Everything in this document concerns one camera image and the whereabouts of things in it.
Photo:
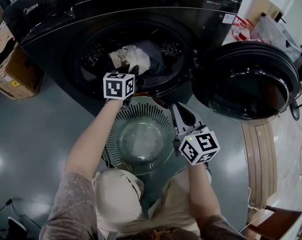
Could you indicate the person's left forearm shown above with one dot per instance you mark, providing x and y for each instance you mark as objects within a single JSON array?
[{"x": 90, "y": 144}]

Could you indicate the person's brown shirt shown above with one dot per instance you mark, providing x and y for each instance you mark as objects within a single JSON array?
[{"x": 71, "y": 209}]

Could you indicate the dark grey garment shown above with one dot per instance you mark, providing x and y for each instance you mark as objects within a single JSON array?
[{"x": 155, "y": 59}]

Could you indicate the black washing machine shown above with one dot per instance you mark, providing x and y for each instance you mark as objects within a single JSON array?
[{"x": 53, "y": 34}]

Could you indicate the black standing fan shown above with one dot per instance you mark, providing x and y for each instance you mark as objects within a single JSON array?
[{"x": 294, "y": 110}]

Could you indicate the wooden platform step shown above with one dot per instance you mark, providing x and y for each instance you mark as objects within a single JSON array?
[{"x": 260, "y": 164}]

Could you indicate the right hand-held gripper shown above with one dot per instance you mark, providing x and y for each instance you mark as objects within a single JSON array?
[{"x": 200, "y": 146}]

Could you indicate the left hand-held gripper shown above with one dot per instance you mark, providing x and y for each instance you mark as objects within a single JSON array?
[{"x": 113, "y": 87}]

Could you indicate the person's beige shorts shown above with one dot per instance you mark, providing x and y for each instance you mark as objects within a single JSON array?
[{"x": 115, "y": 201}]

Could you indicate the red and white plastic bag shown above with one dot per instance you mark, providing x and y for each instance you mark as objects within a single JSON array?
[{"x": 240, "y": 31}]

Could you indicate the person's right forearm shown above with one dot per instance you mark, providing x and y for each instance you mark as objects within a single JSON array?
[{"x": 203, "y": 191}]

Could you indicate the brown cardboard sheet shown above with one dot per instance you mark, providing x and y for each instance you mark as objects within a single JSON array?
[{"x": 260, "y": 9}]

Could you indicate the large brown cardboard box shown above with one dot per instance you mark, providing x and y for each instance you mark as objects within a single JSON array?
[{"x": 18, "y": 74}]

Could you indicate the white clothes piece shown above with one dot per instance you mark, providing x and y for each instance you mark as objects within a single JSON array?
[{"x": 133, "y": 56}]

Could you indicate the round black washing machine door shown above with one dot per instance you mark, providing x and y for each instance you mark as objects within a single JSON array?
[{"x": 248, "y": 91}]

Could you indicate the round slatted laundry basket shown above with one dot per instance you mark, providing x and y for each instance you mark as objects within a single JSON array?
[{"x": 140, "y": 139}]

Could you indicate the brown wooden stool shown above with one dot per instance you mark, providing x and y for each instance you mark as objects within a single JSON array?
[{"x": 278, "y": 224}]

